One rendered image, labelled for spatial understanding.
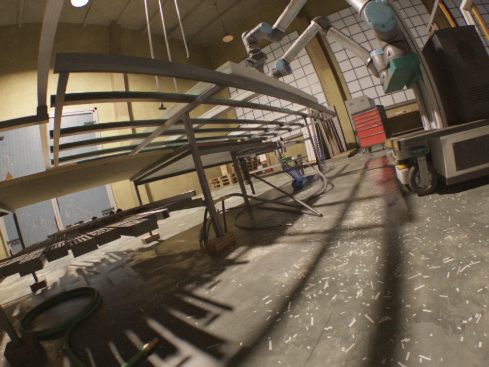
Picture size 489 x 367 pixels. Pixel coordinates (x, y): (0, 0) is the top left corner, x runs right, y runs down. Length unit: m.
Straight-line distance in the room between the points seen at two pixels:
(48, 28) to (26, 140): 7.02
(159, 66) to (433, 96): 1.35
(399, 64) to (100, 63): 1.24
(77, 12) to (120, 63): 9.65
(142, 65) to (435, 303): 1.04
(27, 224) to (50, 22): 6.71
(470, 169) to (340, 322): 1.00
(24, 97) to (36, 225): 4.11
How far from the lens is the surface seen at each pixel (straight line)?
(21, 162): 7.40
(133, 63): 0.76
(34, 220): 7.08
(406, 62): 1.20
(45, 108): 0.94
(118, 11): 10.46
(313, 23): 1.93
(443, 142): 1.17
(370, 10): 1.13
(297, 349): 0.48
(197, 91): 1.25
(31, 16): 10.52
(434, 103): 1.36
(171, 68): 0.83
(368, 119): 4.86
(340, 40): 1.98
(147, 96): 1.03
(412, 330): 0.49
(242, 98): 1.52
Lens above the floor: 0.37
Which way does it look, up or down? 3 degrees down
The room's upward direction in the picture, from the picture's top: 16 degrees counter-clockwise
